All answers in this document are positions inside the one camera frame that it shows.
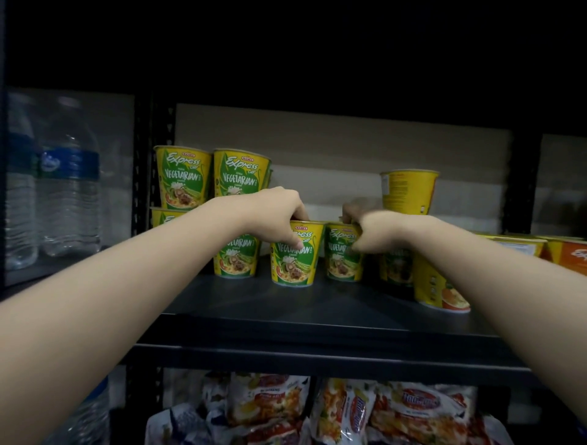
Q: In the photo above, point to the person's left hand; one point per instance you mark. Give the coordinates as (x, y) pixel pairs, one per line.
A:
(266, 211)

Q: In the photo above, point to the person's right hand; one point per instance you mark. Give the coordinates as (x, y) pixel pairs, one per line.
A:
(387, 231)

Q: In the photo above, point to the person's right thumb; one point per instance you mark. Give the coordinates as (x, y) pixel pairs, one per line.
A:
(364, 247)

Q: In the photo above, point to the person's left thumb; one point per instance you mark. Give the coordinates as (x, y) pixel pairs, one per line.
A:
(290, 238)

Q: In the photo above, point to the yellow green noodle cup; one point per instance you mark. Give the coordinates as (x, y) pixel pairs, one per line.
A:
(340, 263)
(296, 263)

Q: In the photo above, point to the person's right forearm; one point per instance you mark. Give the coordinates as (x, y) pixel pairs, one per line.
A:
(504, 293)

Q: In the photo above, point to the person's left forearm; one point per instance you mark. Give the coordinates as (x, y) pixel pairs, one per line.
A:
(114, 298)

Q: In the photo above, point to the black metal shelf rack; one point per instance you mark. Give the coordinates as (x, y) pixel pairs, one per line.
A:
(321, 325)

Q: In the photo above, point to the group of yellow noodle cups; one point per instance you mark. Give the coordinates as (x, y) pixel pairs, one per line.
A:
(183, 176)

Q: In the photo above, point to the pile of instant noodle packets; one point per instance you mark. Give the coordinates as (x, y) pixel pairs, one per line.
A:
(344, 410)

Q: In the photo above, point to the orange noodle cup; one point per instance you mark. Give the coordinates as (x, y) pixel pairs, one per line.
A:
(571, 254)

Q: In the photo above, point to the clear water bottle blue label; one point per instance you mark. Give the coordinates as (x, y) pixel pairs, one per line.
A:
(89, 415)
(19, 192)
(69, 183)

